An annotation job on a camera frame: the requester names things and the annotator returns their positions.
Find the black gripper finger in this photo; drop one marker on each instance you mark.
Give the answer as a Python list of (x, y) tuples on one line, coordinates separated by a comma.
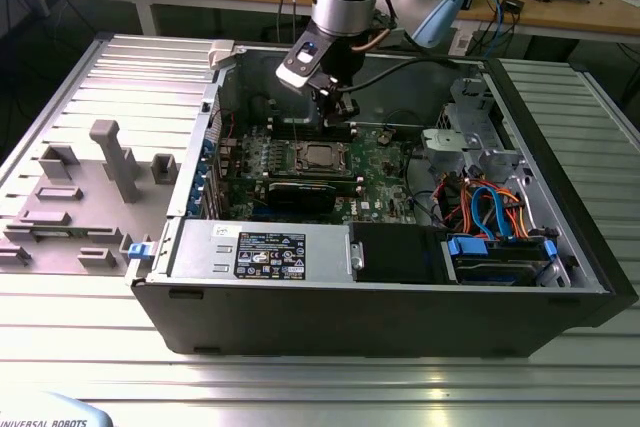
[(324, 107), (347, 108)]

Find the silver CPU with green edge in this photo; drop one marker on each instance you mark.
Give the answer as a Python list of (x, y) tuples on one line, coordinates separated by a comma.
[(320, 157)]

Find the black RAM slot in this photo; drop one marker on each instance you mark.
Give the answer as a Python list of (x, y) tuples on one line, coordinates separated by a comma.
[(325, 174), (285, 127), (350, 181), (285, 137), (285, 123), (285, 132)]

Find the CPU socket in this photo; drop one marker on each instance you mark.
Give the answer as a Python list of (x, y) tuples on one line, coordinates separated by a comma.
[(298, 168)]

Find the round silver coin battery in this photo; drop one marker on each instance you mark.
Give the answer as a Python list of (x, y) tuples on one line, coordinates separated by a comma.
[(385, 136)]

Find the green motherboard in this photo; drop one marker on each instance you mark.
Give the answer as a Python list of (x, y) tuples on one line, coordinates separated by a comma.
[(380, 167)]

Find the black graphics card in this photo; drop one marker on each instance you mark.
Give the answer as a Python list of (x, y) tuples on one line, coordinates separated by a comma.
[(300, 197)]

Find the silver metal disk bay cage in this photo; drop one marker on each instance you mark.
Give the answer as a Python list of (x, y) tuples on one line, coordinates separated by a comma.
[(440, 144)]

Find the beige plastic case latch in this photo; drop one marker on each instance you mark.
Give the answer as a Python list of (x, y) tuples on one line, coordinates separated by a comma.
[(220, 54)]

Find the blue card retention clip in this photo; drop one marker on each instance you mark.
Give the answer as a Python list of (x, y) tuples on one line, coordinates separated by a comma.
[(199, 182), (195, 197), (202, 167)]

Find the small black box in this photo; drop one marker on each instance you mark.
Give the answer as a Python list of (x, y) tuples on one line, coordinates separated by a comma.
[(512, 4)]

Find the grey power supply unit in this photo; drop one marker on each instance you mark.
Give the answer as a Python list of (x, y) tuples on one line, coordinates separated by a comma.
[(210, 252)]

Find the black and grey PC case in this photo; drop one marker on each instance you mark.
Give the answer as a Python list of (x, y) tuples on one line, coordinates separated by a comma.
[(350, 317)]

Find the hard disk in blue carrier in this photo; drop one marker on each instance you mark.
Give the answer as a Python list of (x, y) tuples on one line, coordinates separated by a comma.
[(495, 267)]

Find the blue plastic case latch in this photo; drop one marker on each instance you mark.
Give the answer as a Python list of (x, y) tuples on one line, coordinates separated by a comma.
[(140, 251)]

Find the grey parts rack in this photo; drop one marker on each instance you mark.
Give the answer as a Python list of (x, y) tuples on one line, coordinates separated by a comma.
[(90, 227)]

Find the green RAM stick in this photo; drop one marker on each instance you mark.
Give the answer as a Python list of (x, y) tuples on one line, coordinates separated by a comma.
[(60, 233)]

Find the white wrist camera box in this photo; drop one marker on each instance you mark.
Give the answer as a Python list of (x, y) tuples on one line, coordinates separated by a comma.
[(292, 76)]

